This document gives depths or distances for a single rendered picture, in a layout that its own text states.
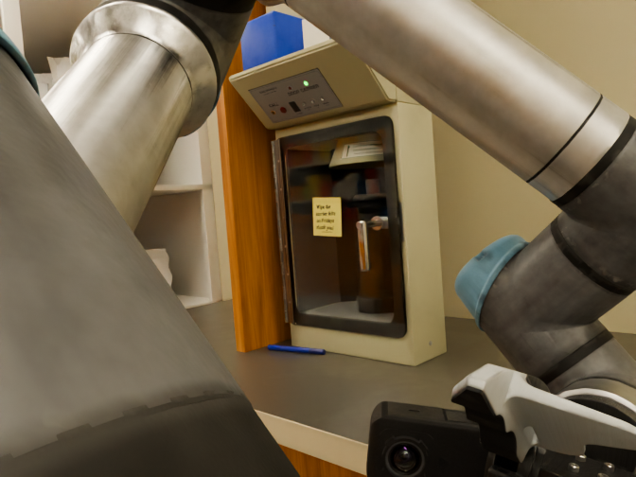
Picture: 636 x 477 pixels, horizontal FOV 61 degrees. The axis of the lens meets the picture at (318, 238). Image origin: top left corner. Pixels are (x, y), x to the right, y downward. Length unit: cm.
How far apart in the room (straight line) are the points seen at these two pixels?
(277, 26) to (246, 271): 50
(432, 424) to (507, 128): 19
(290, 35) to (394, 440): 87
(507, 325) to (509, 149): 14
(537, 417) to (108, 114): 27
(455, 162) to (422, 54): 104
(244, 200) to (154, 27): 78
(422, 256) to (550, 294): 60
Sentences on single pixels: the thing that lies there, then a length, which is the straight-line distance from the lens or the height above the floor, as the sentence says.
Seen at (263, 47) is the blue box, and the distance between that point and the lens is 108.
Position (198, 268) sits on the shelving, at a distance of 222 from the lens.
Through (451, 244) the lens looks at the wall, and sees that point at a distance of 143.
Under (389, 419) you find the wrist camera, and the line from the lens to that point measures 32.
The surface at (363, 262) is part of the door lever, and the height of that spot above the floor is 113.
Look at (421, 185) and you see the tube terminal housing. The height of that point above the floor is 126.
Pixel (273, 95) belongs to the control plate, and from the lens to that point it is 109.
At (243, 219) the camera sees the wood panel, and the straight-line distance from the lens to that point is 118.
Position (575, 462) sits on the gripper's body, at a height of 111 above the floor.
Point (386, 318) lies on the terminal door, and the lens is 101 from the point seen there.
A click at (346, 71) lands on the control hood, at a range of 97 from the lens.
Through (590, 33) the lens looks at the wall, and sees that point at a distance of 132.
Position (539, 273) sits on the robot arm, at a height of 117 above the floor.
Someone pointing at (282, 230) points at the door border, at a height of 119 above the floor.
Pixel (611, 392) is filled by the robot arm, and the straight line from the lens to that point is 39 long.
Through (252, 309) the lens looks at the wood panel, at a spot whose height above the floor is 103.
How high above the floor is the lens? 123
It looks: 3 degrees down
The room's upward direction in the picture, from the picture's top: 4 degrees counter-clockwise
